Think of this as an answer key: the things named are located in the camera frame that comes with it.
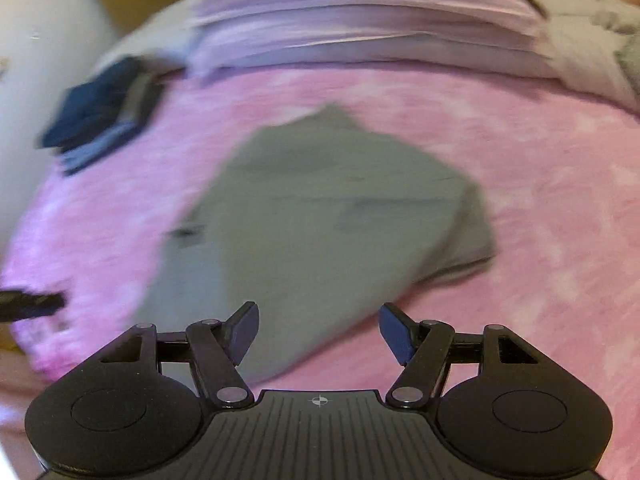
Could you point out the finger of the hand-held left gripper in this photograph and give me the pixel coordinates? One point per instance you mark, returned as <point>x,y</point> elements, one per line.
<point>35,305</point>

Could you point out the pink floral blanket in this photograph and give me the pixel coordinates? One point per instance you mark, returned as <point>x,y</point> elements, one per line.
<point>525,210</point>

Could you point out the dark blue folded jeans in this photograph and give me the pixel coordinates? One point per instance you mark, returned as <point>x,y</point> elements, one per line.
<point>90,102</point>

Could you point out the grey-green pillow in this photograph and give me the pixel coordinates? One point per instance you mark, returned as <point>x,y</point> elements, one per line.
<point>590,45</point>

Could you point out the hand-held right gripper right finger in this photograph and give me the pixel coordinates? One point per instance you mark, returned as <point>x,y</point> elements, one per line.
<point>395,332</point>

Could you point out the light blue folded jeans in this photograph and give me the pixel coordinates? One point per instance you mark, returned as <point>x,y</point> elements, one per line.
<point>95,152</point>

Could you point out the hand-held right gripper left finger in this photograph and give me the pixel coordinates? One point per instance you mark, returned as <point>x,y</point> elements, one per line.
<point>245,331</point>

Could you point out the grey-green garment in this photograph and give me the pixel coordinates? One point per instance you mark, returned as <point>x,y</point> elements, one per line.
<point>325,220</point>

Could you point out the black folded garment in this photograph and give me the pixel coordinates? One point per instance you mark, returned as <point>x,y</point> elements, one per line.
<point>146,95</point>

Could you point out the white grey pillow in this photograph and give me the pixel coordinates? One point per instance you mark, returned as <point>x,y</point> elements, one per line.
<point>150,42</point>

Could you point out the pink pillow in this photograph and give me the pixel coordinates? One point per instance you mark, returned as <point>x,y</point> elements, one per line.
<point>360,5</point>

